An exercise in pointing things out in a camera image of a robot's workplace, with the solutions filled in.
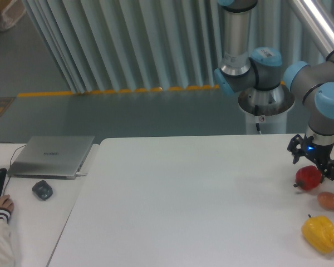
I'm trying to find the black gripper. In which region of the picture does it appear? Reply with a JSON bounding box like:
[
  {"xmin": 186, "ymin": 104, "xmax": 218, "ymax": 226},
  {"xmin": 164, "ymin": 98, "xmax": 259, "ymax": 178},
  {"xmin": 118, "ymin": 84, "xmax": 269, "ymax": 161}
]
[{"xmin": 287, "ymin": 134, "xmax": 334, "ymax": 181}]

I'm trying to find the black computer mouse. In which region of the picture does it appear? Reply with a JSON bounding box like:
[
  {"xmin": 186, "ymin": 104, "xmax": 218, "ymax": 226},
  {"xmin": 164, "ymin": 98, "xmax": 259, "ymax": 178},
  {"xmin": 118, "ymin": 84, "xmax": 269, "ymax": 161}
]
[{"xmin": 32, "ymin": 180, "xmax": 53, "ymax": 201}]

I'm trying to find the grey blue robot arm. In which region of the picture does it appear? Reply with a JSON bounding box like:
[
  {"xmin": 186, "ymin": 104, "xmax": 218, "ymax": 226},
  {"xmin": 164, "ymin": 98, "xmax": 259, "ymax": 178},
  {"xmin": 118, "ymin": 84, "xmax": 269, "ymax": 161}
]
[{"xmin": 214, "ymin": 1, "xmax": 334, "ymax": 180}]

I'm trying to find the white sleeved forearm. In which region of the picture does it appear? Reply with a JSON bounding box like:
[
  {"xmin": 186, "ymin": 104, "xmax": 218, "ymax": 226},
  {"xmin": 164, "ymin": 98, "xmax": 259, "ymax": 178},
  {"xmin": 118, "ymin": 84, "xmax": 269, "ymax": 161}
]
[{"xmin": 0, "ymin": 208, "xmax": 15, "ymax": 266}]

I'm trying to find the brown egg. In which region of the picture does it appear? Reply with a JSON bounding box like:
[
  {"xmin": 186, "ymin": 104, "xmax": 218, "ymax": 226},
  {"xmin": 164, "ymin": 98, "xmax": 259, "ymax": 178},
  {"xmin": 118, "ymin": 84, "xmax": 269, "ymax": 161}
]
[{"xmin": 317, "ymin": 192, "xmax": 334, "ymax": 210}]

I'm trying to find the silver closed laptop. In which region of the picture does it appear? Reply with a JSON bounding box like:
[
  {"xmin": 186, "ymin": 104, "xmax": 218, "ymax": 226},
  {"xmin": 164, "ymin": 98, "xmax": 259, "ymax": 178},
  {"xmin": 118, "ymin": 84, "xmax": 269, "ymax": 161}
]
[{"xmin": 7, "ymin": 136, "xmax": 95, "ymax": 179}]

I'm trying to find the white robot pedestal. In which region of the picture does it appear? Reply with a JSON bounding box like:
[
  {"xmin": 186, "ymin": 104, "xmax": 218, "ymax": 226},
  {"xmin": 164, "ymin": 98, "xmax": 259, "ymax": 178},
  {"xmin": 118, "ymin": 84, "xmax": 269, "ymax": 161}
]
[{"xmin": 238, "ymin": 84, "xmax": 295, "ymax": 135}]

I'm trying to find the black laptop cable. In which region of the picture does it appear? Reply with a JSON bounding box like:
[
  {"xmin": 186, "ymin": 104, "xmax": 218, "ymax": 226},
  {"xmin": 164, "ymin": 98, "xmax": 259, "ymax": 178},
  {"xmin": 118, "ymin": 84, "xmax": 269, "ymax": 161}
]
[{"xmin": 0, "ymin": 141, "xmax": 27, "ymax": 195}]

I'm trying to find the white folding partition screen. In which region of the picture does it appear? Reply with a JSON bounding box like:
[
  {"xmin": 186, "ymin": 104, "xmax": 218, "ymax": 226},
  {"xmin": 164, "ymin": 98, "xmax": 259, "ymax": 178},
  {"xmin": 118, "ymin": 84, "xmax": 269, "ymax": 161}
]
[{"xmin": 21, "ymin": 0, "xmax": 334, "ymax": 95}]

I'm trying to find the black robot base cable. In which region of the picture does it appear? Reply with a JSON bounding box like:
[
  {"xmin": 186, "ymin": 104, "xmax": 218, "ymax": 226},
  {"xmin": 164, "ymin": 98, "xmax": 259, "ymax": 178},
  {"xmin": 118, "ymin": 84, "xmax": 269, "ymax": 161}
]
[{"xmin": 254, "ymin": 104, "xmax": 263, "ymax": 135}]

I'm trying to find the cardboard box in plastic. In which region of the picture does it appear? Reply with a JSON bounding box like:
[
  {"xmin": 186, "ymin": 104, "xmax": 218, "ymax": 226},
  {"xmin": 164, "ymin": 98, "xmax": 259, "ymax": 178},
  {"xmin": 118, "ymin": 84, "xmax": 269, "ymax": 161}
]
[{"xmin": 0, "ymin": 0, "xmax": 26, "ymax": 32}]

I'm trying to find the red bell pepper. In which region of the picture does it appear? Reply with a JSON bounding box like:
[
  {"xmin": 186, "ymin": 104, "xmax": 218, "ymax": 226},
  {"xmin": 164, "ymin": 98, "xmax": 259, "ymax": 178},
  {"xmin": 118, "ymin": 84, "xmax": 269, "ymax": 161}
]
[{"xmin": 293, "ymin": 165, "xmax": 323, "ymax": 191}]

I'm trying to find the yellow bell pepper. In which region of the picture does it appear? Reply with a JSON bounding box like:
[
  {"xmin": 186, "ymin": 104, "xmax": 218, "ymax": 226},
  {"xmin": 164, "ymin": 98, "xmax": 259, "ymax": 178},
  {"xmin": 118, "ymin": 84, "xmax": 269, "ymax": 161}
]
[{"xmin": 301, "ymin": 214, "xmax": 334, "ymax": 254}]

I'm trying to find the person's hand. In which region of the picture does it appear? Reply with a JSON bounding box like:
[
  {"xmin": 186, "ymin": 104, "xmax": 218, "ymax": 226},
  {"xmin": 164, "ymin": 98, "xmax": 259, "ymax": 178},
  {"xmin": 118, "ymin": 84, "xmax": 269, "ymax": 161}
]
[{"xmin": 0, "ymin": 195, "xmax": 14, "ymax": 214}]

